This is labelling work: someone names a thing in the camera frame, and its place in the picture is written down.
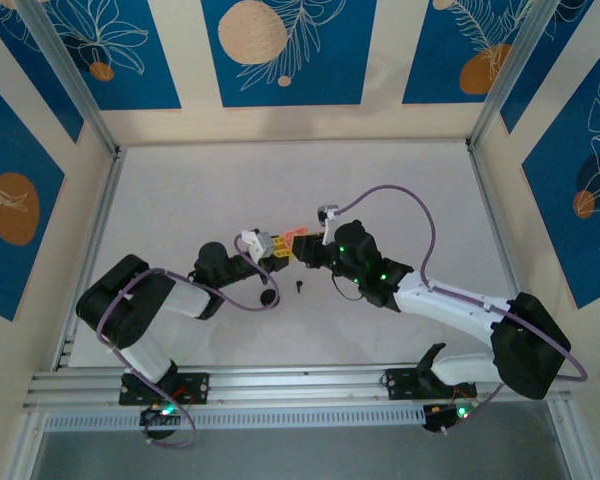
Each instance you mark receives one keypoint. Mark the aluminium frame post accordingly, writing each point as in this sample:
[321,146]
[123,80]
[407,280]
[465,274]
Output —
[515,65]
[65,75]

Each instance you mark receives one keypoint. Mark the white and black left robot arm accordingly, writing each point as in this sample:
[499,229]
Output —
[180,297]

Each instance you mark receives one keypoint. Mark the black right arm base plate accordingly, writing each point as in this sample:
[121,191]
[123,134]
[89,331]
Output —
[402,382]

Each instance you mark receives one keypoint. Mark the aluminium front frame rail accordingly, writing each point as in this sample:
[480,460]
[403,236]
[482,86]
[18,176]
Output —
[300,385]

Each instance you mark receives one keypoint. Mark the pink earbud charging case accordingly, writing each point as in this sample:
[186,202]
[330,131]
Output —
[294,233]

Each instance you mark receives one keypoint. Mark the aluminium frame leg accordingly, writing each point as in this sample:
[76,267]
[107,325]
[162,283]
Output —
[570,440]
[27,450]

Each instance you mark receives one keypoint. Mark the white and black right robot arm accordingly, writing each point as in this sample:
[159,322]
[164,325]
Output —
[450,305]

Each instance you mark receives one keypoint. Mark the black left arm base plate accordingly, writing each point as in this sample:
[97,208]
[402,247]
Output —
[197,387]

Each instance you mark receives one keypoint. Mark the black round charging case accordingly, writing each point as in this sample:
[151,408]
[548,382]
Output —
[266,298]

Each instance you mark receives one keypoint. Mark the aluminium side table rail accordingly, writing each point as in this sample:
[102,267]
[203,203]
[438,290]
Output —
[105,210]
[494,215]

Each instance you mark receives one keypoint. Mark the black controller board green light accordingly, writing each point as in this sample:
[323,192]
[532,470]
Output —
[437,417]
[155,415]

